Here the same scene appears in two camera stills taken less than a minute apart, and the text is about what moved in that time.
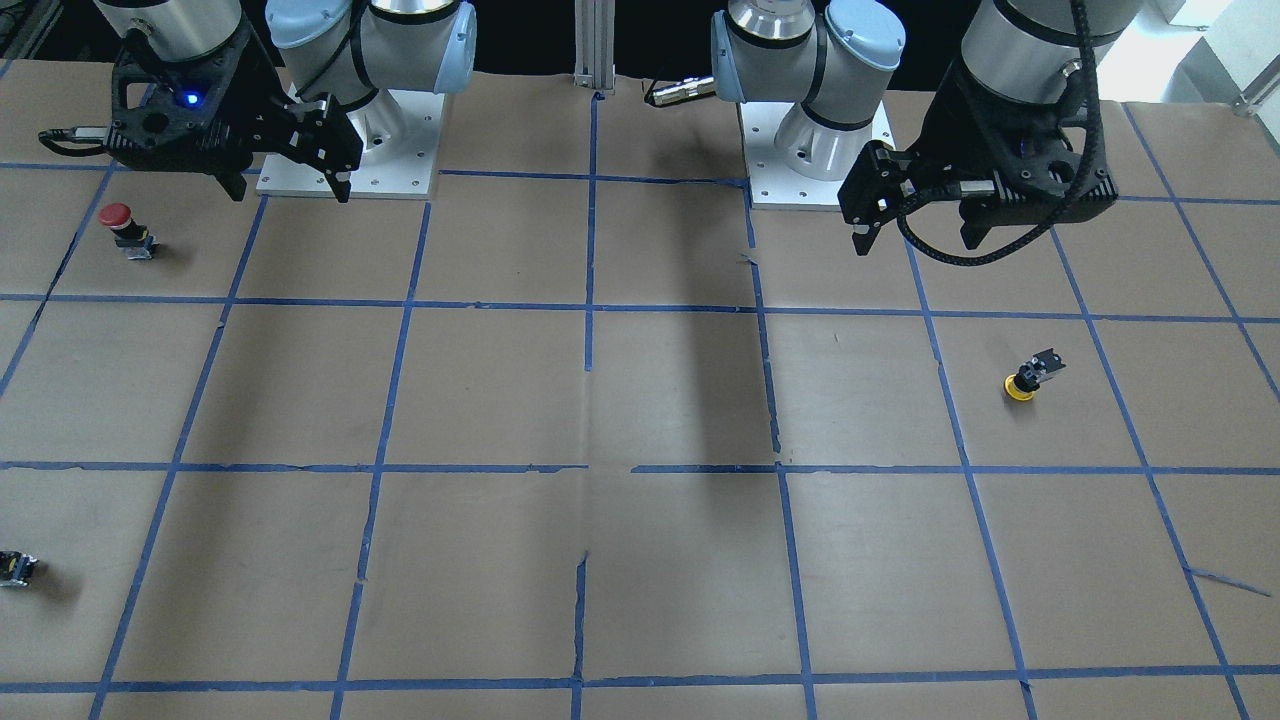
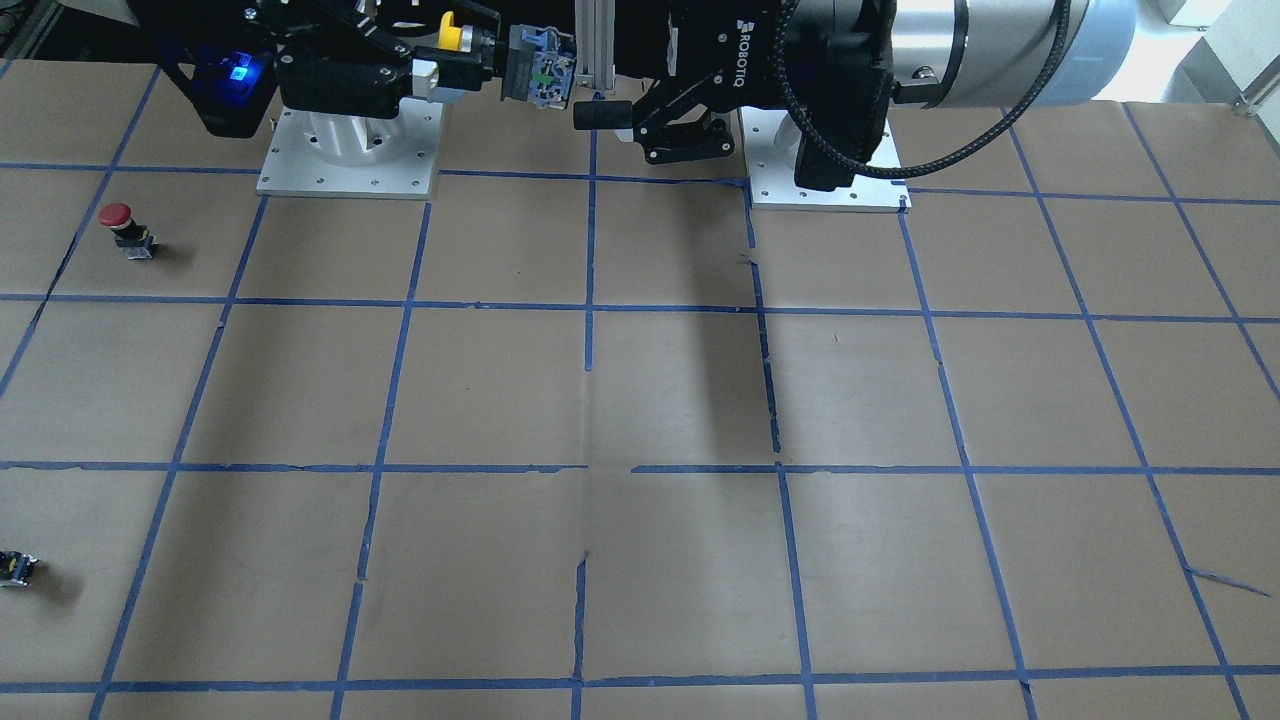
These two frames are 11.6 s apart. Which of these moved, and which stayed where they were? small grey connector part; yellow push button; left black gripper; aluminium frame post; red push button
Moved: yellow push button; left black gripper
Stayed: red push button; aluminium frame post; small grey connector part
